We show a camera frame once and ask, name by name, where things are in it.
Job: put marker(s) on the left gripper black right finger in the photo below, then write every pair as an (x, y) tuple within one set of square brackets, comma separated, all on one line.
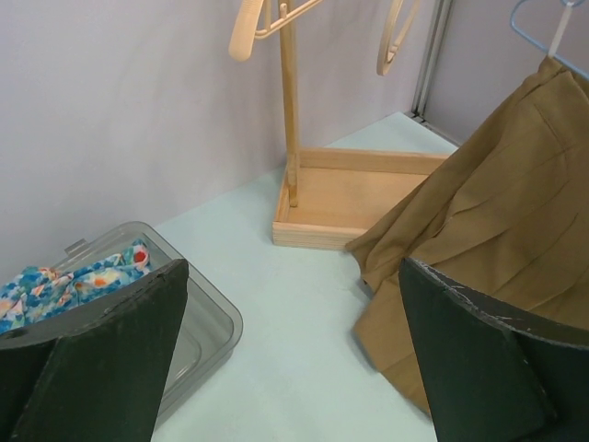
[(492, 371)]

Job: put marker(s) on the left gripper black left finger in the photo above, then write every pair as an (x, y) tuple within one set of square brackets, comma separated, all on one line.
[(96, 372)]

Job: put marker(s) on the blue floral cloth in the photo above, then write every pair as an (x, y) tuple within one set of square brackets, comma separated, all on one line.
[(41, 293)]

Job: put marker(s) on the tan brown skirt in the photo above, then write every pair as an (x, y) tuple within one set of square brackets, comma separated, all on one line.
[(506, 214)]

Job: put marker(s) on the light blue wire hanger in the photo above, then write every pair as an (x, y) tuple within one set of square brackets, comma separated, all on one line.
[(558, 29)]

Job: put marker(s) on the lower wooden hanger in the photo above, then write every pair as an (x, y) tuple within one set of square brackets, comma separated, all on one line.
[(393, 36)]

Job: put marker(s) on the wooden hanger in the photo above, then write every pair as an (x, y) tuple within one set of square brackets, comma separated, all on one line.
[(258, 20), (393, 36)]

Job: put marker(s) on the upper wooden hanger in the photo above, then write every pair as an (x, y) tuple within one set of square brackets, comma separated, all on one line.
[(258, 20)]

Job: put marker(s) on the grey plastic tray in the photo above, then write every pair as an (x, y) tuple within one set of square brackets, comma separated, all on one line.
[(211, 327)]

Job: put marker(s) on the wooden clothes rack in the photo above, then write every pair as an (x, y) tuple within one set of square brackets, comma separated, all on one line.
[(330, 196)]

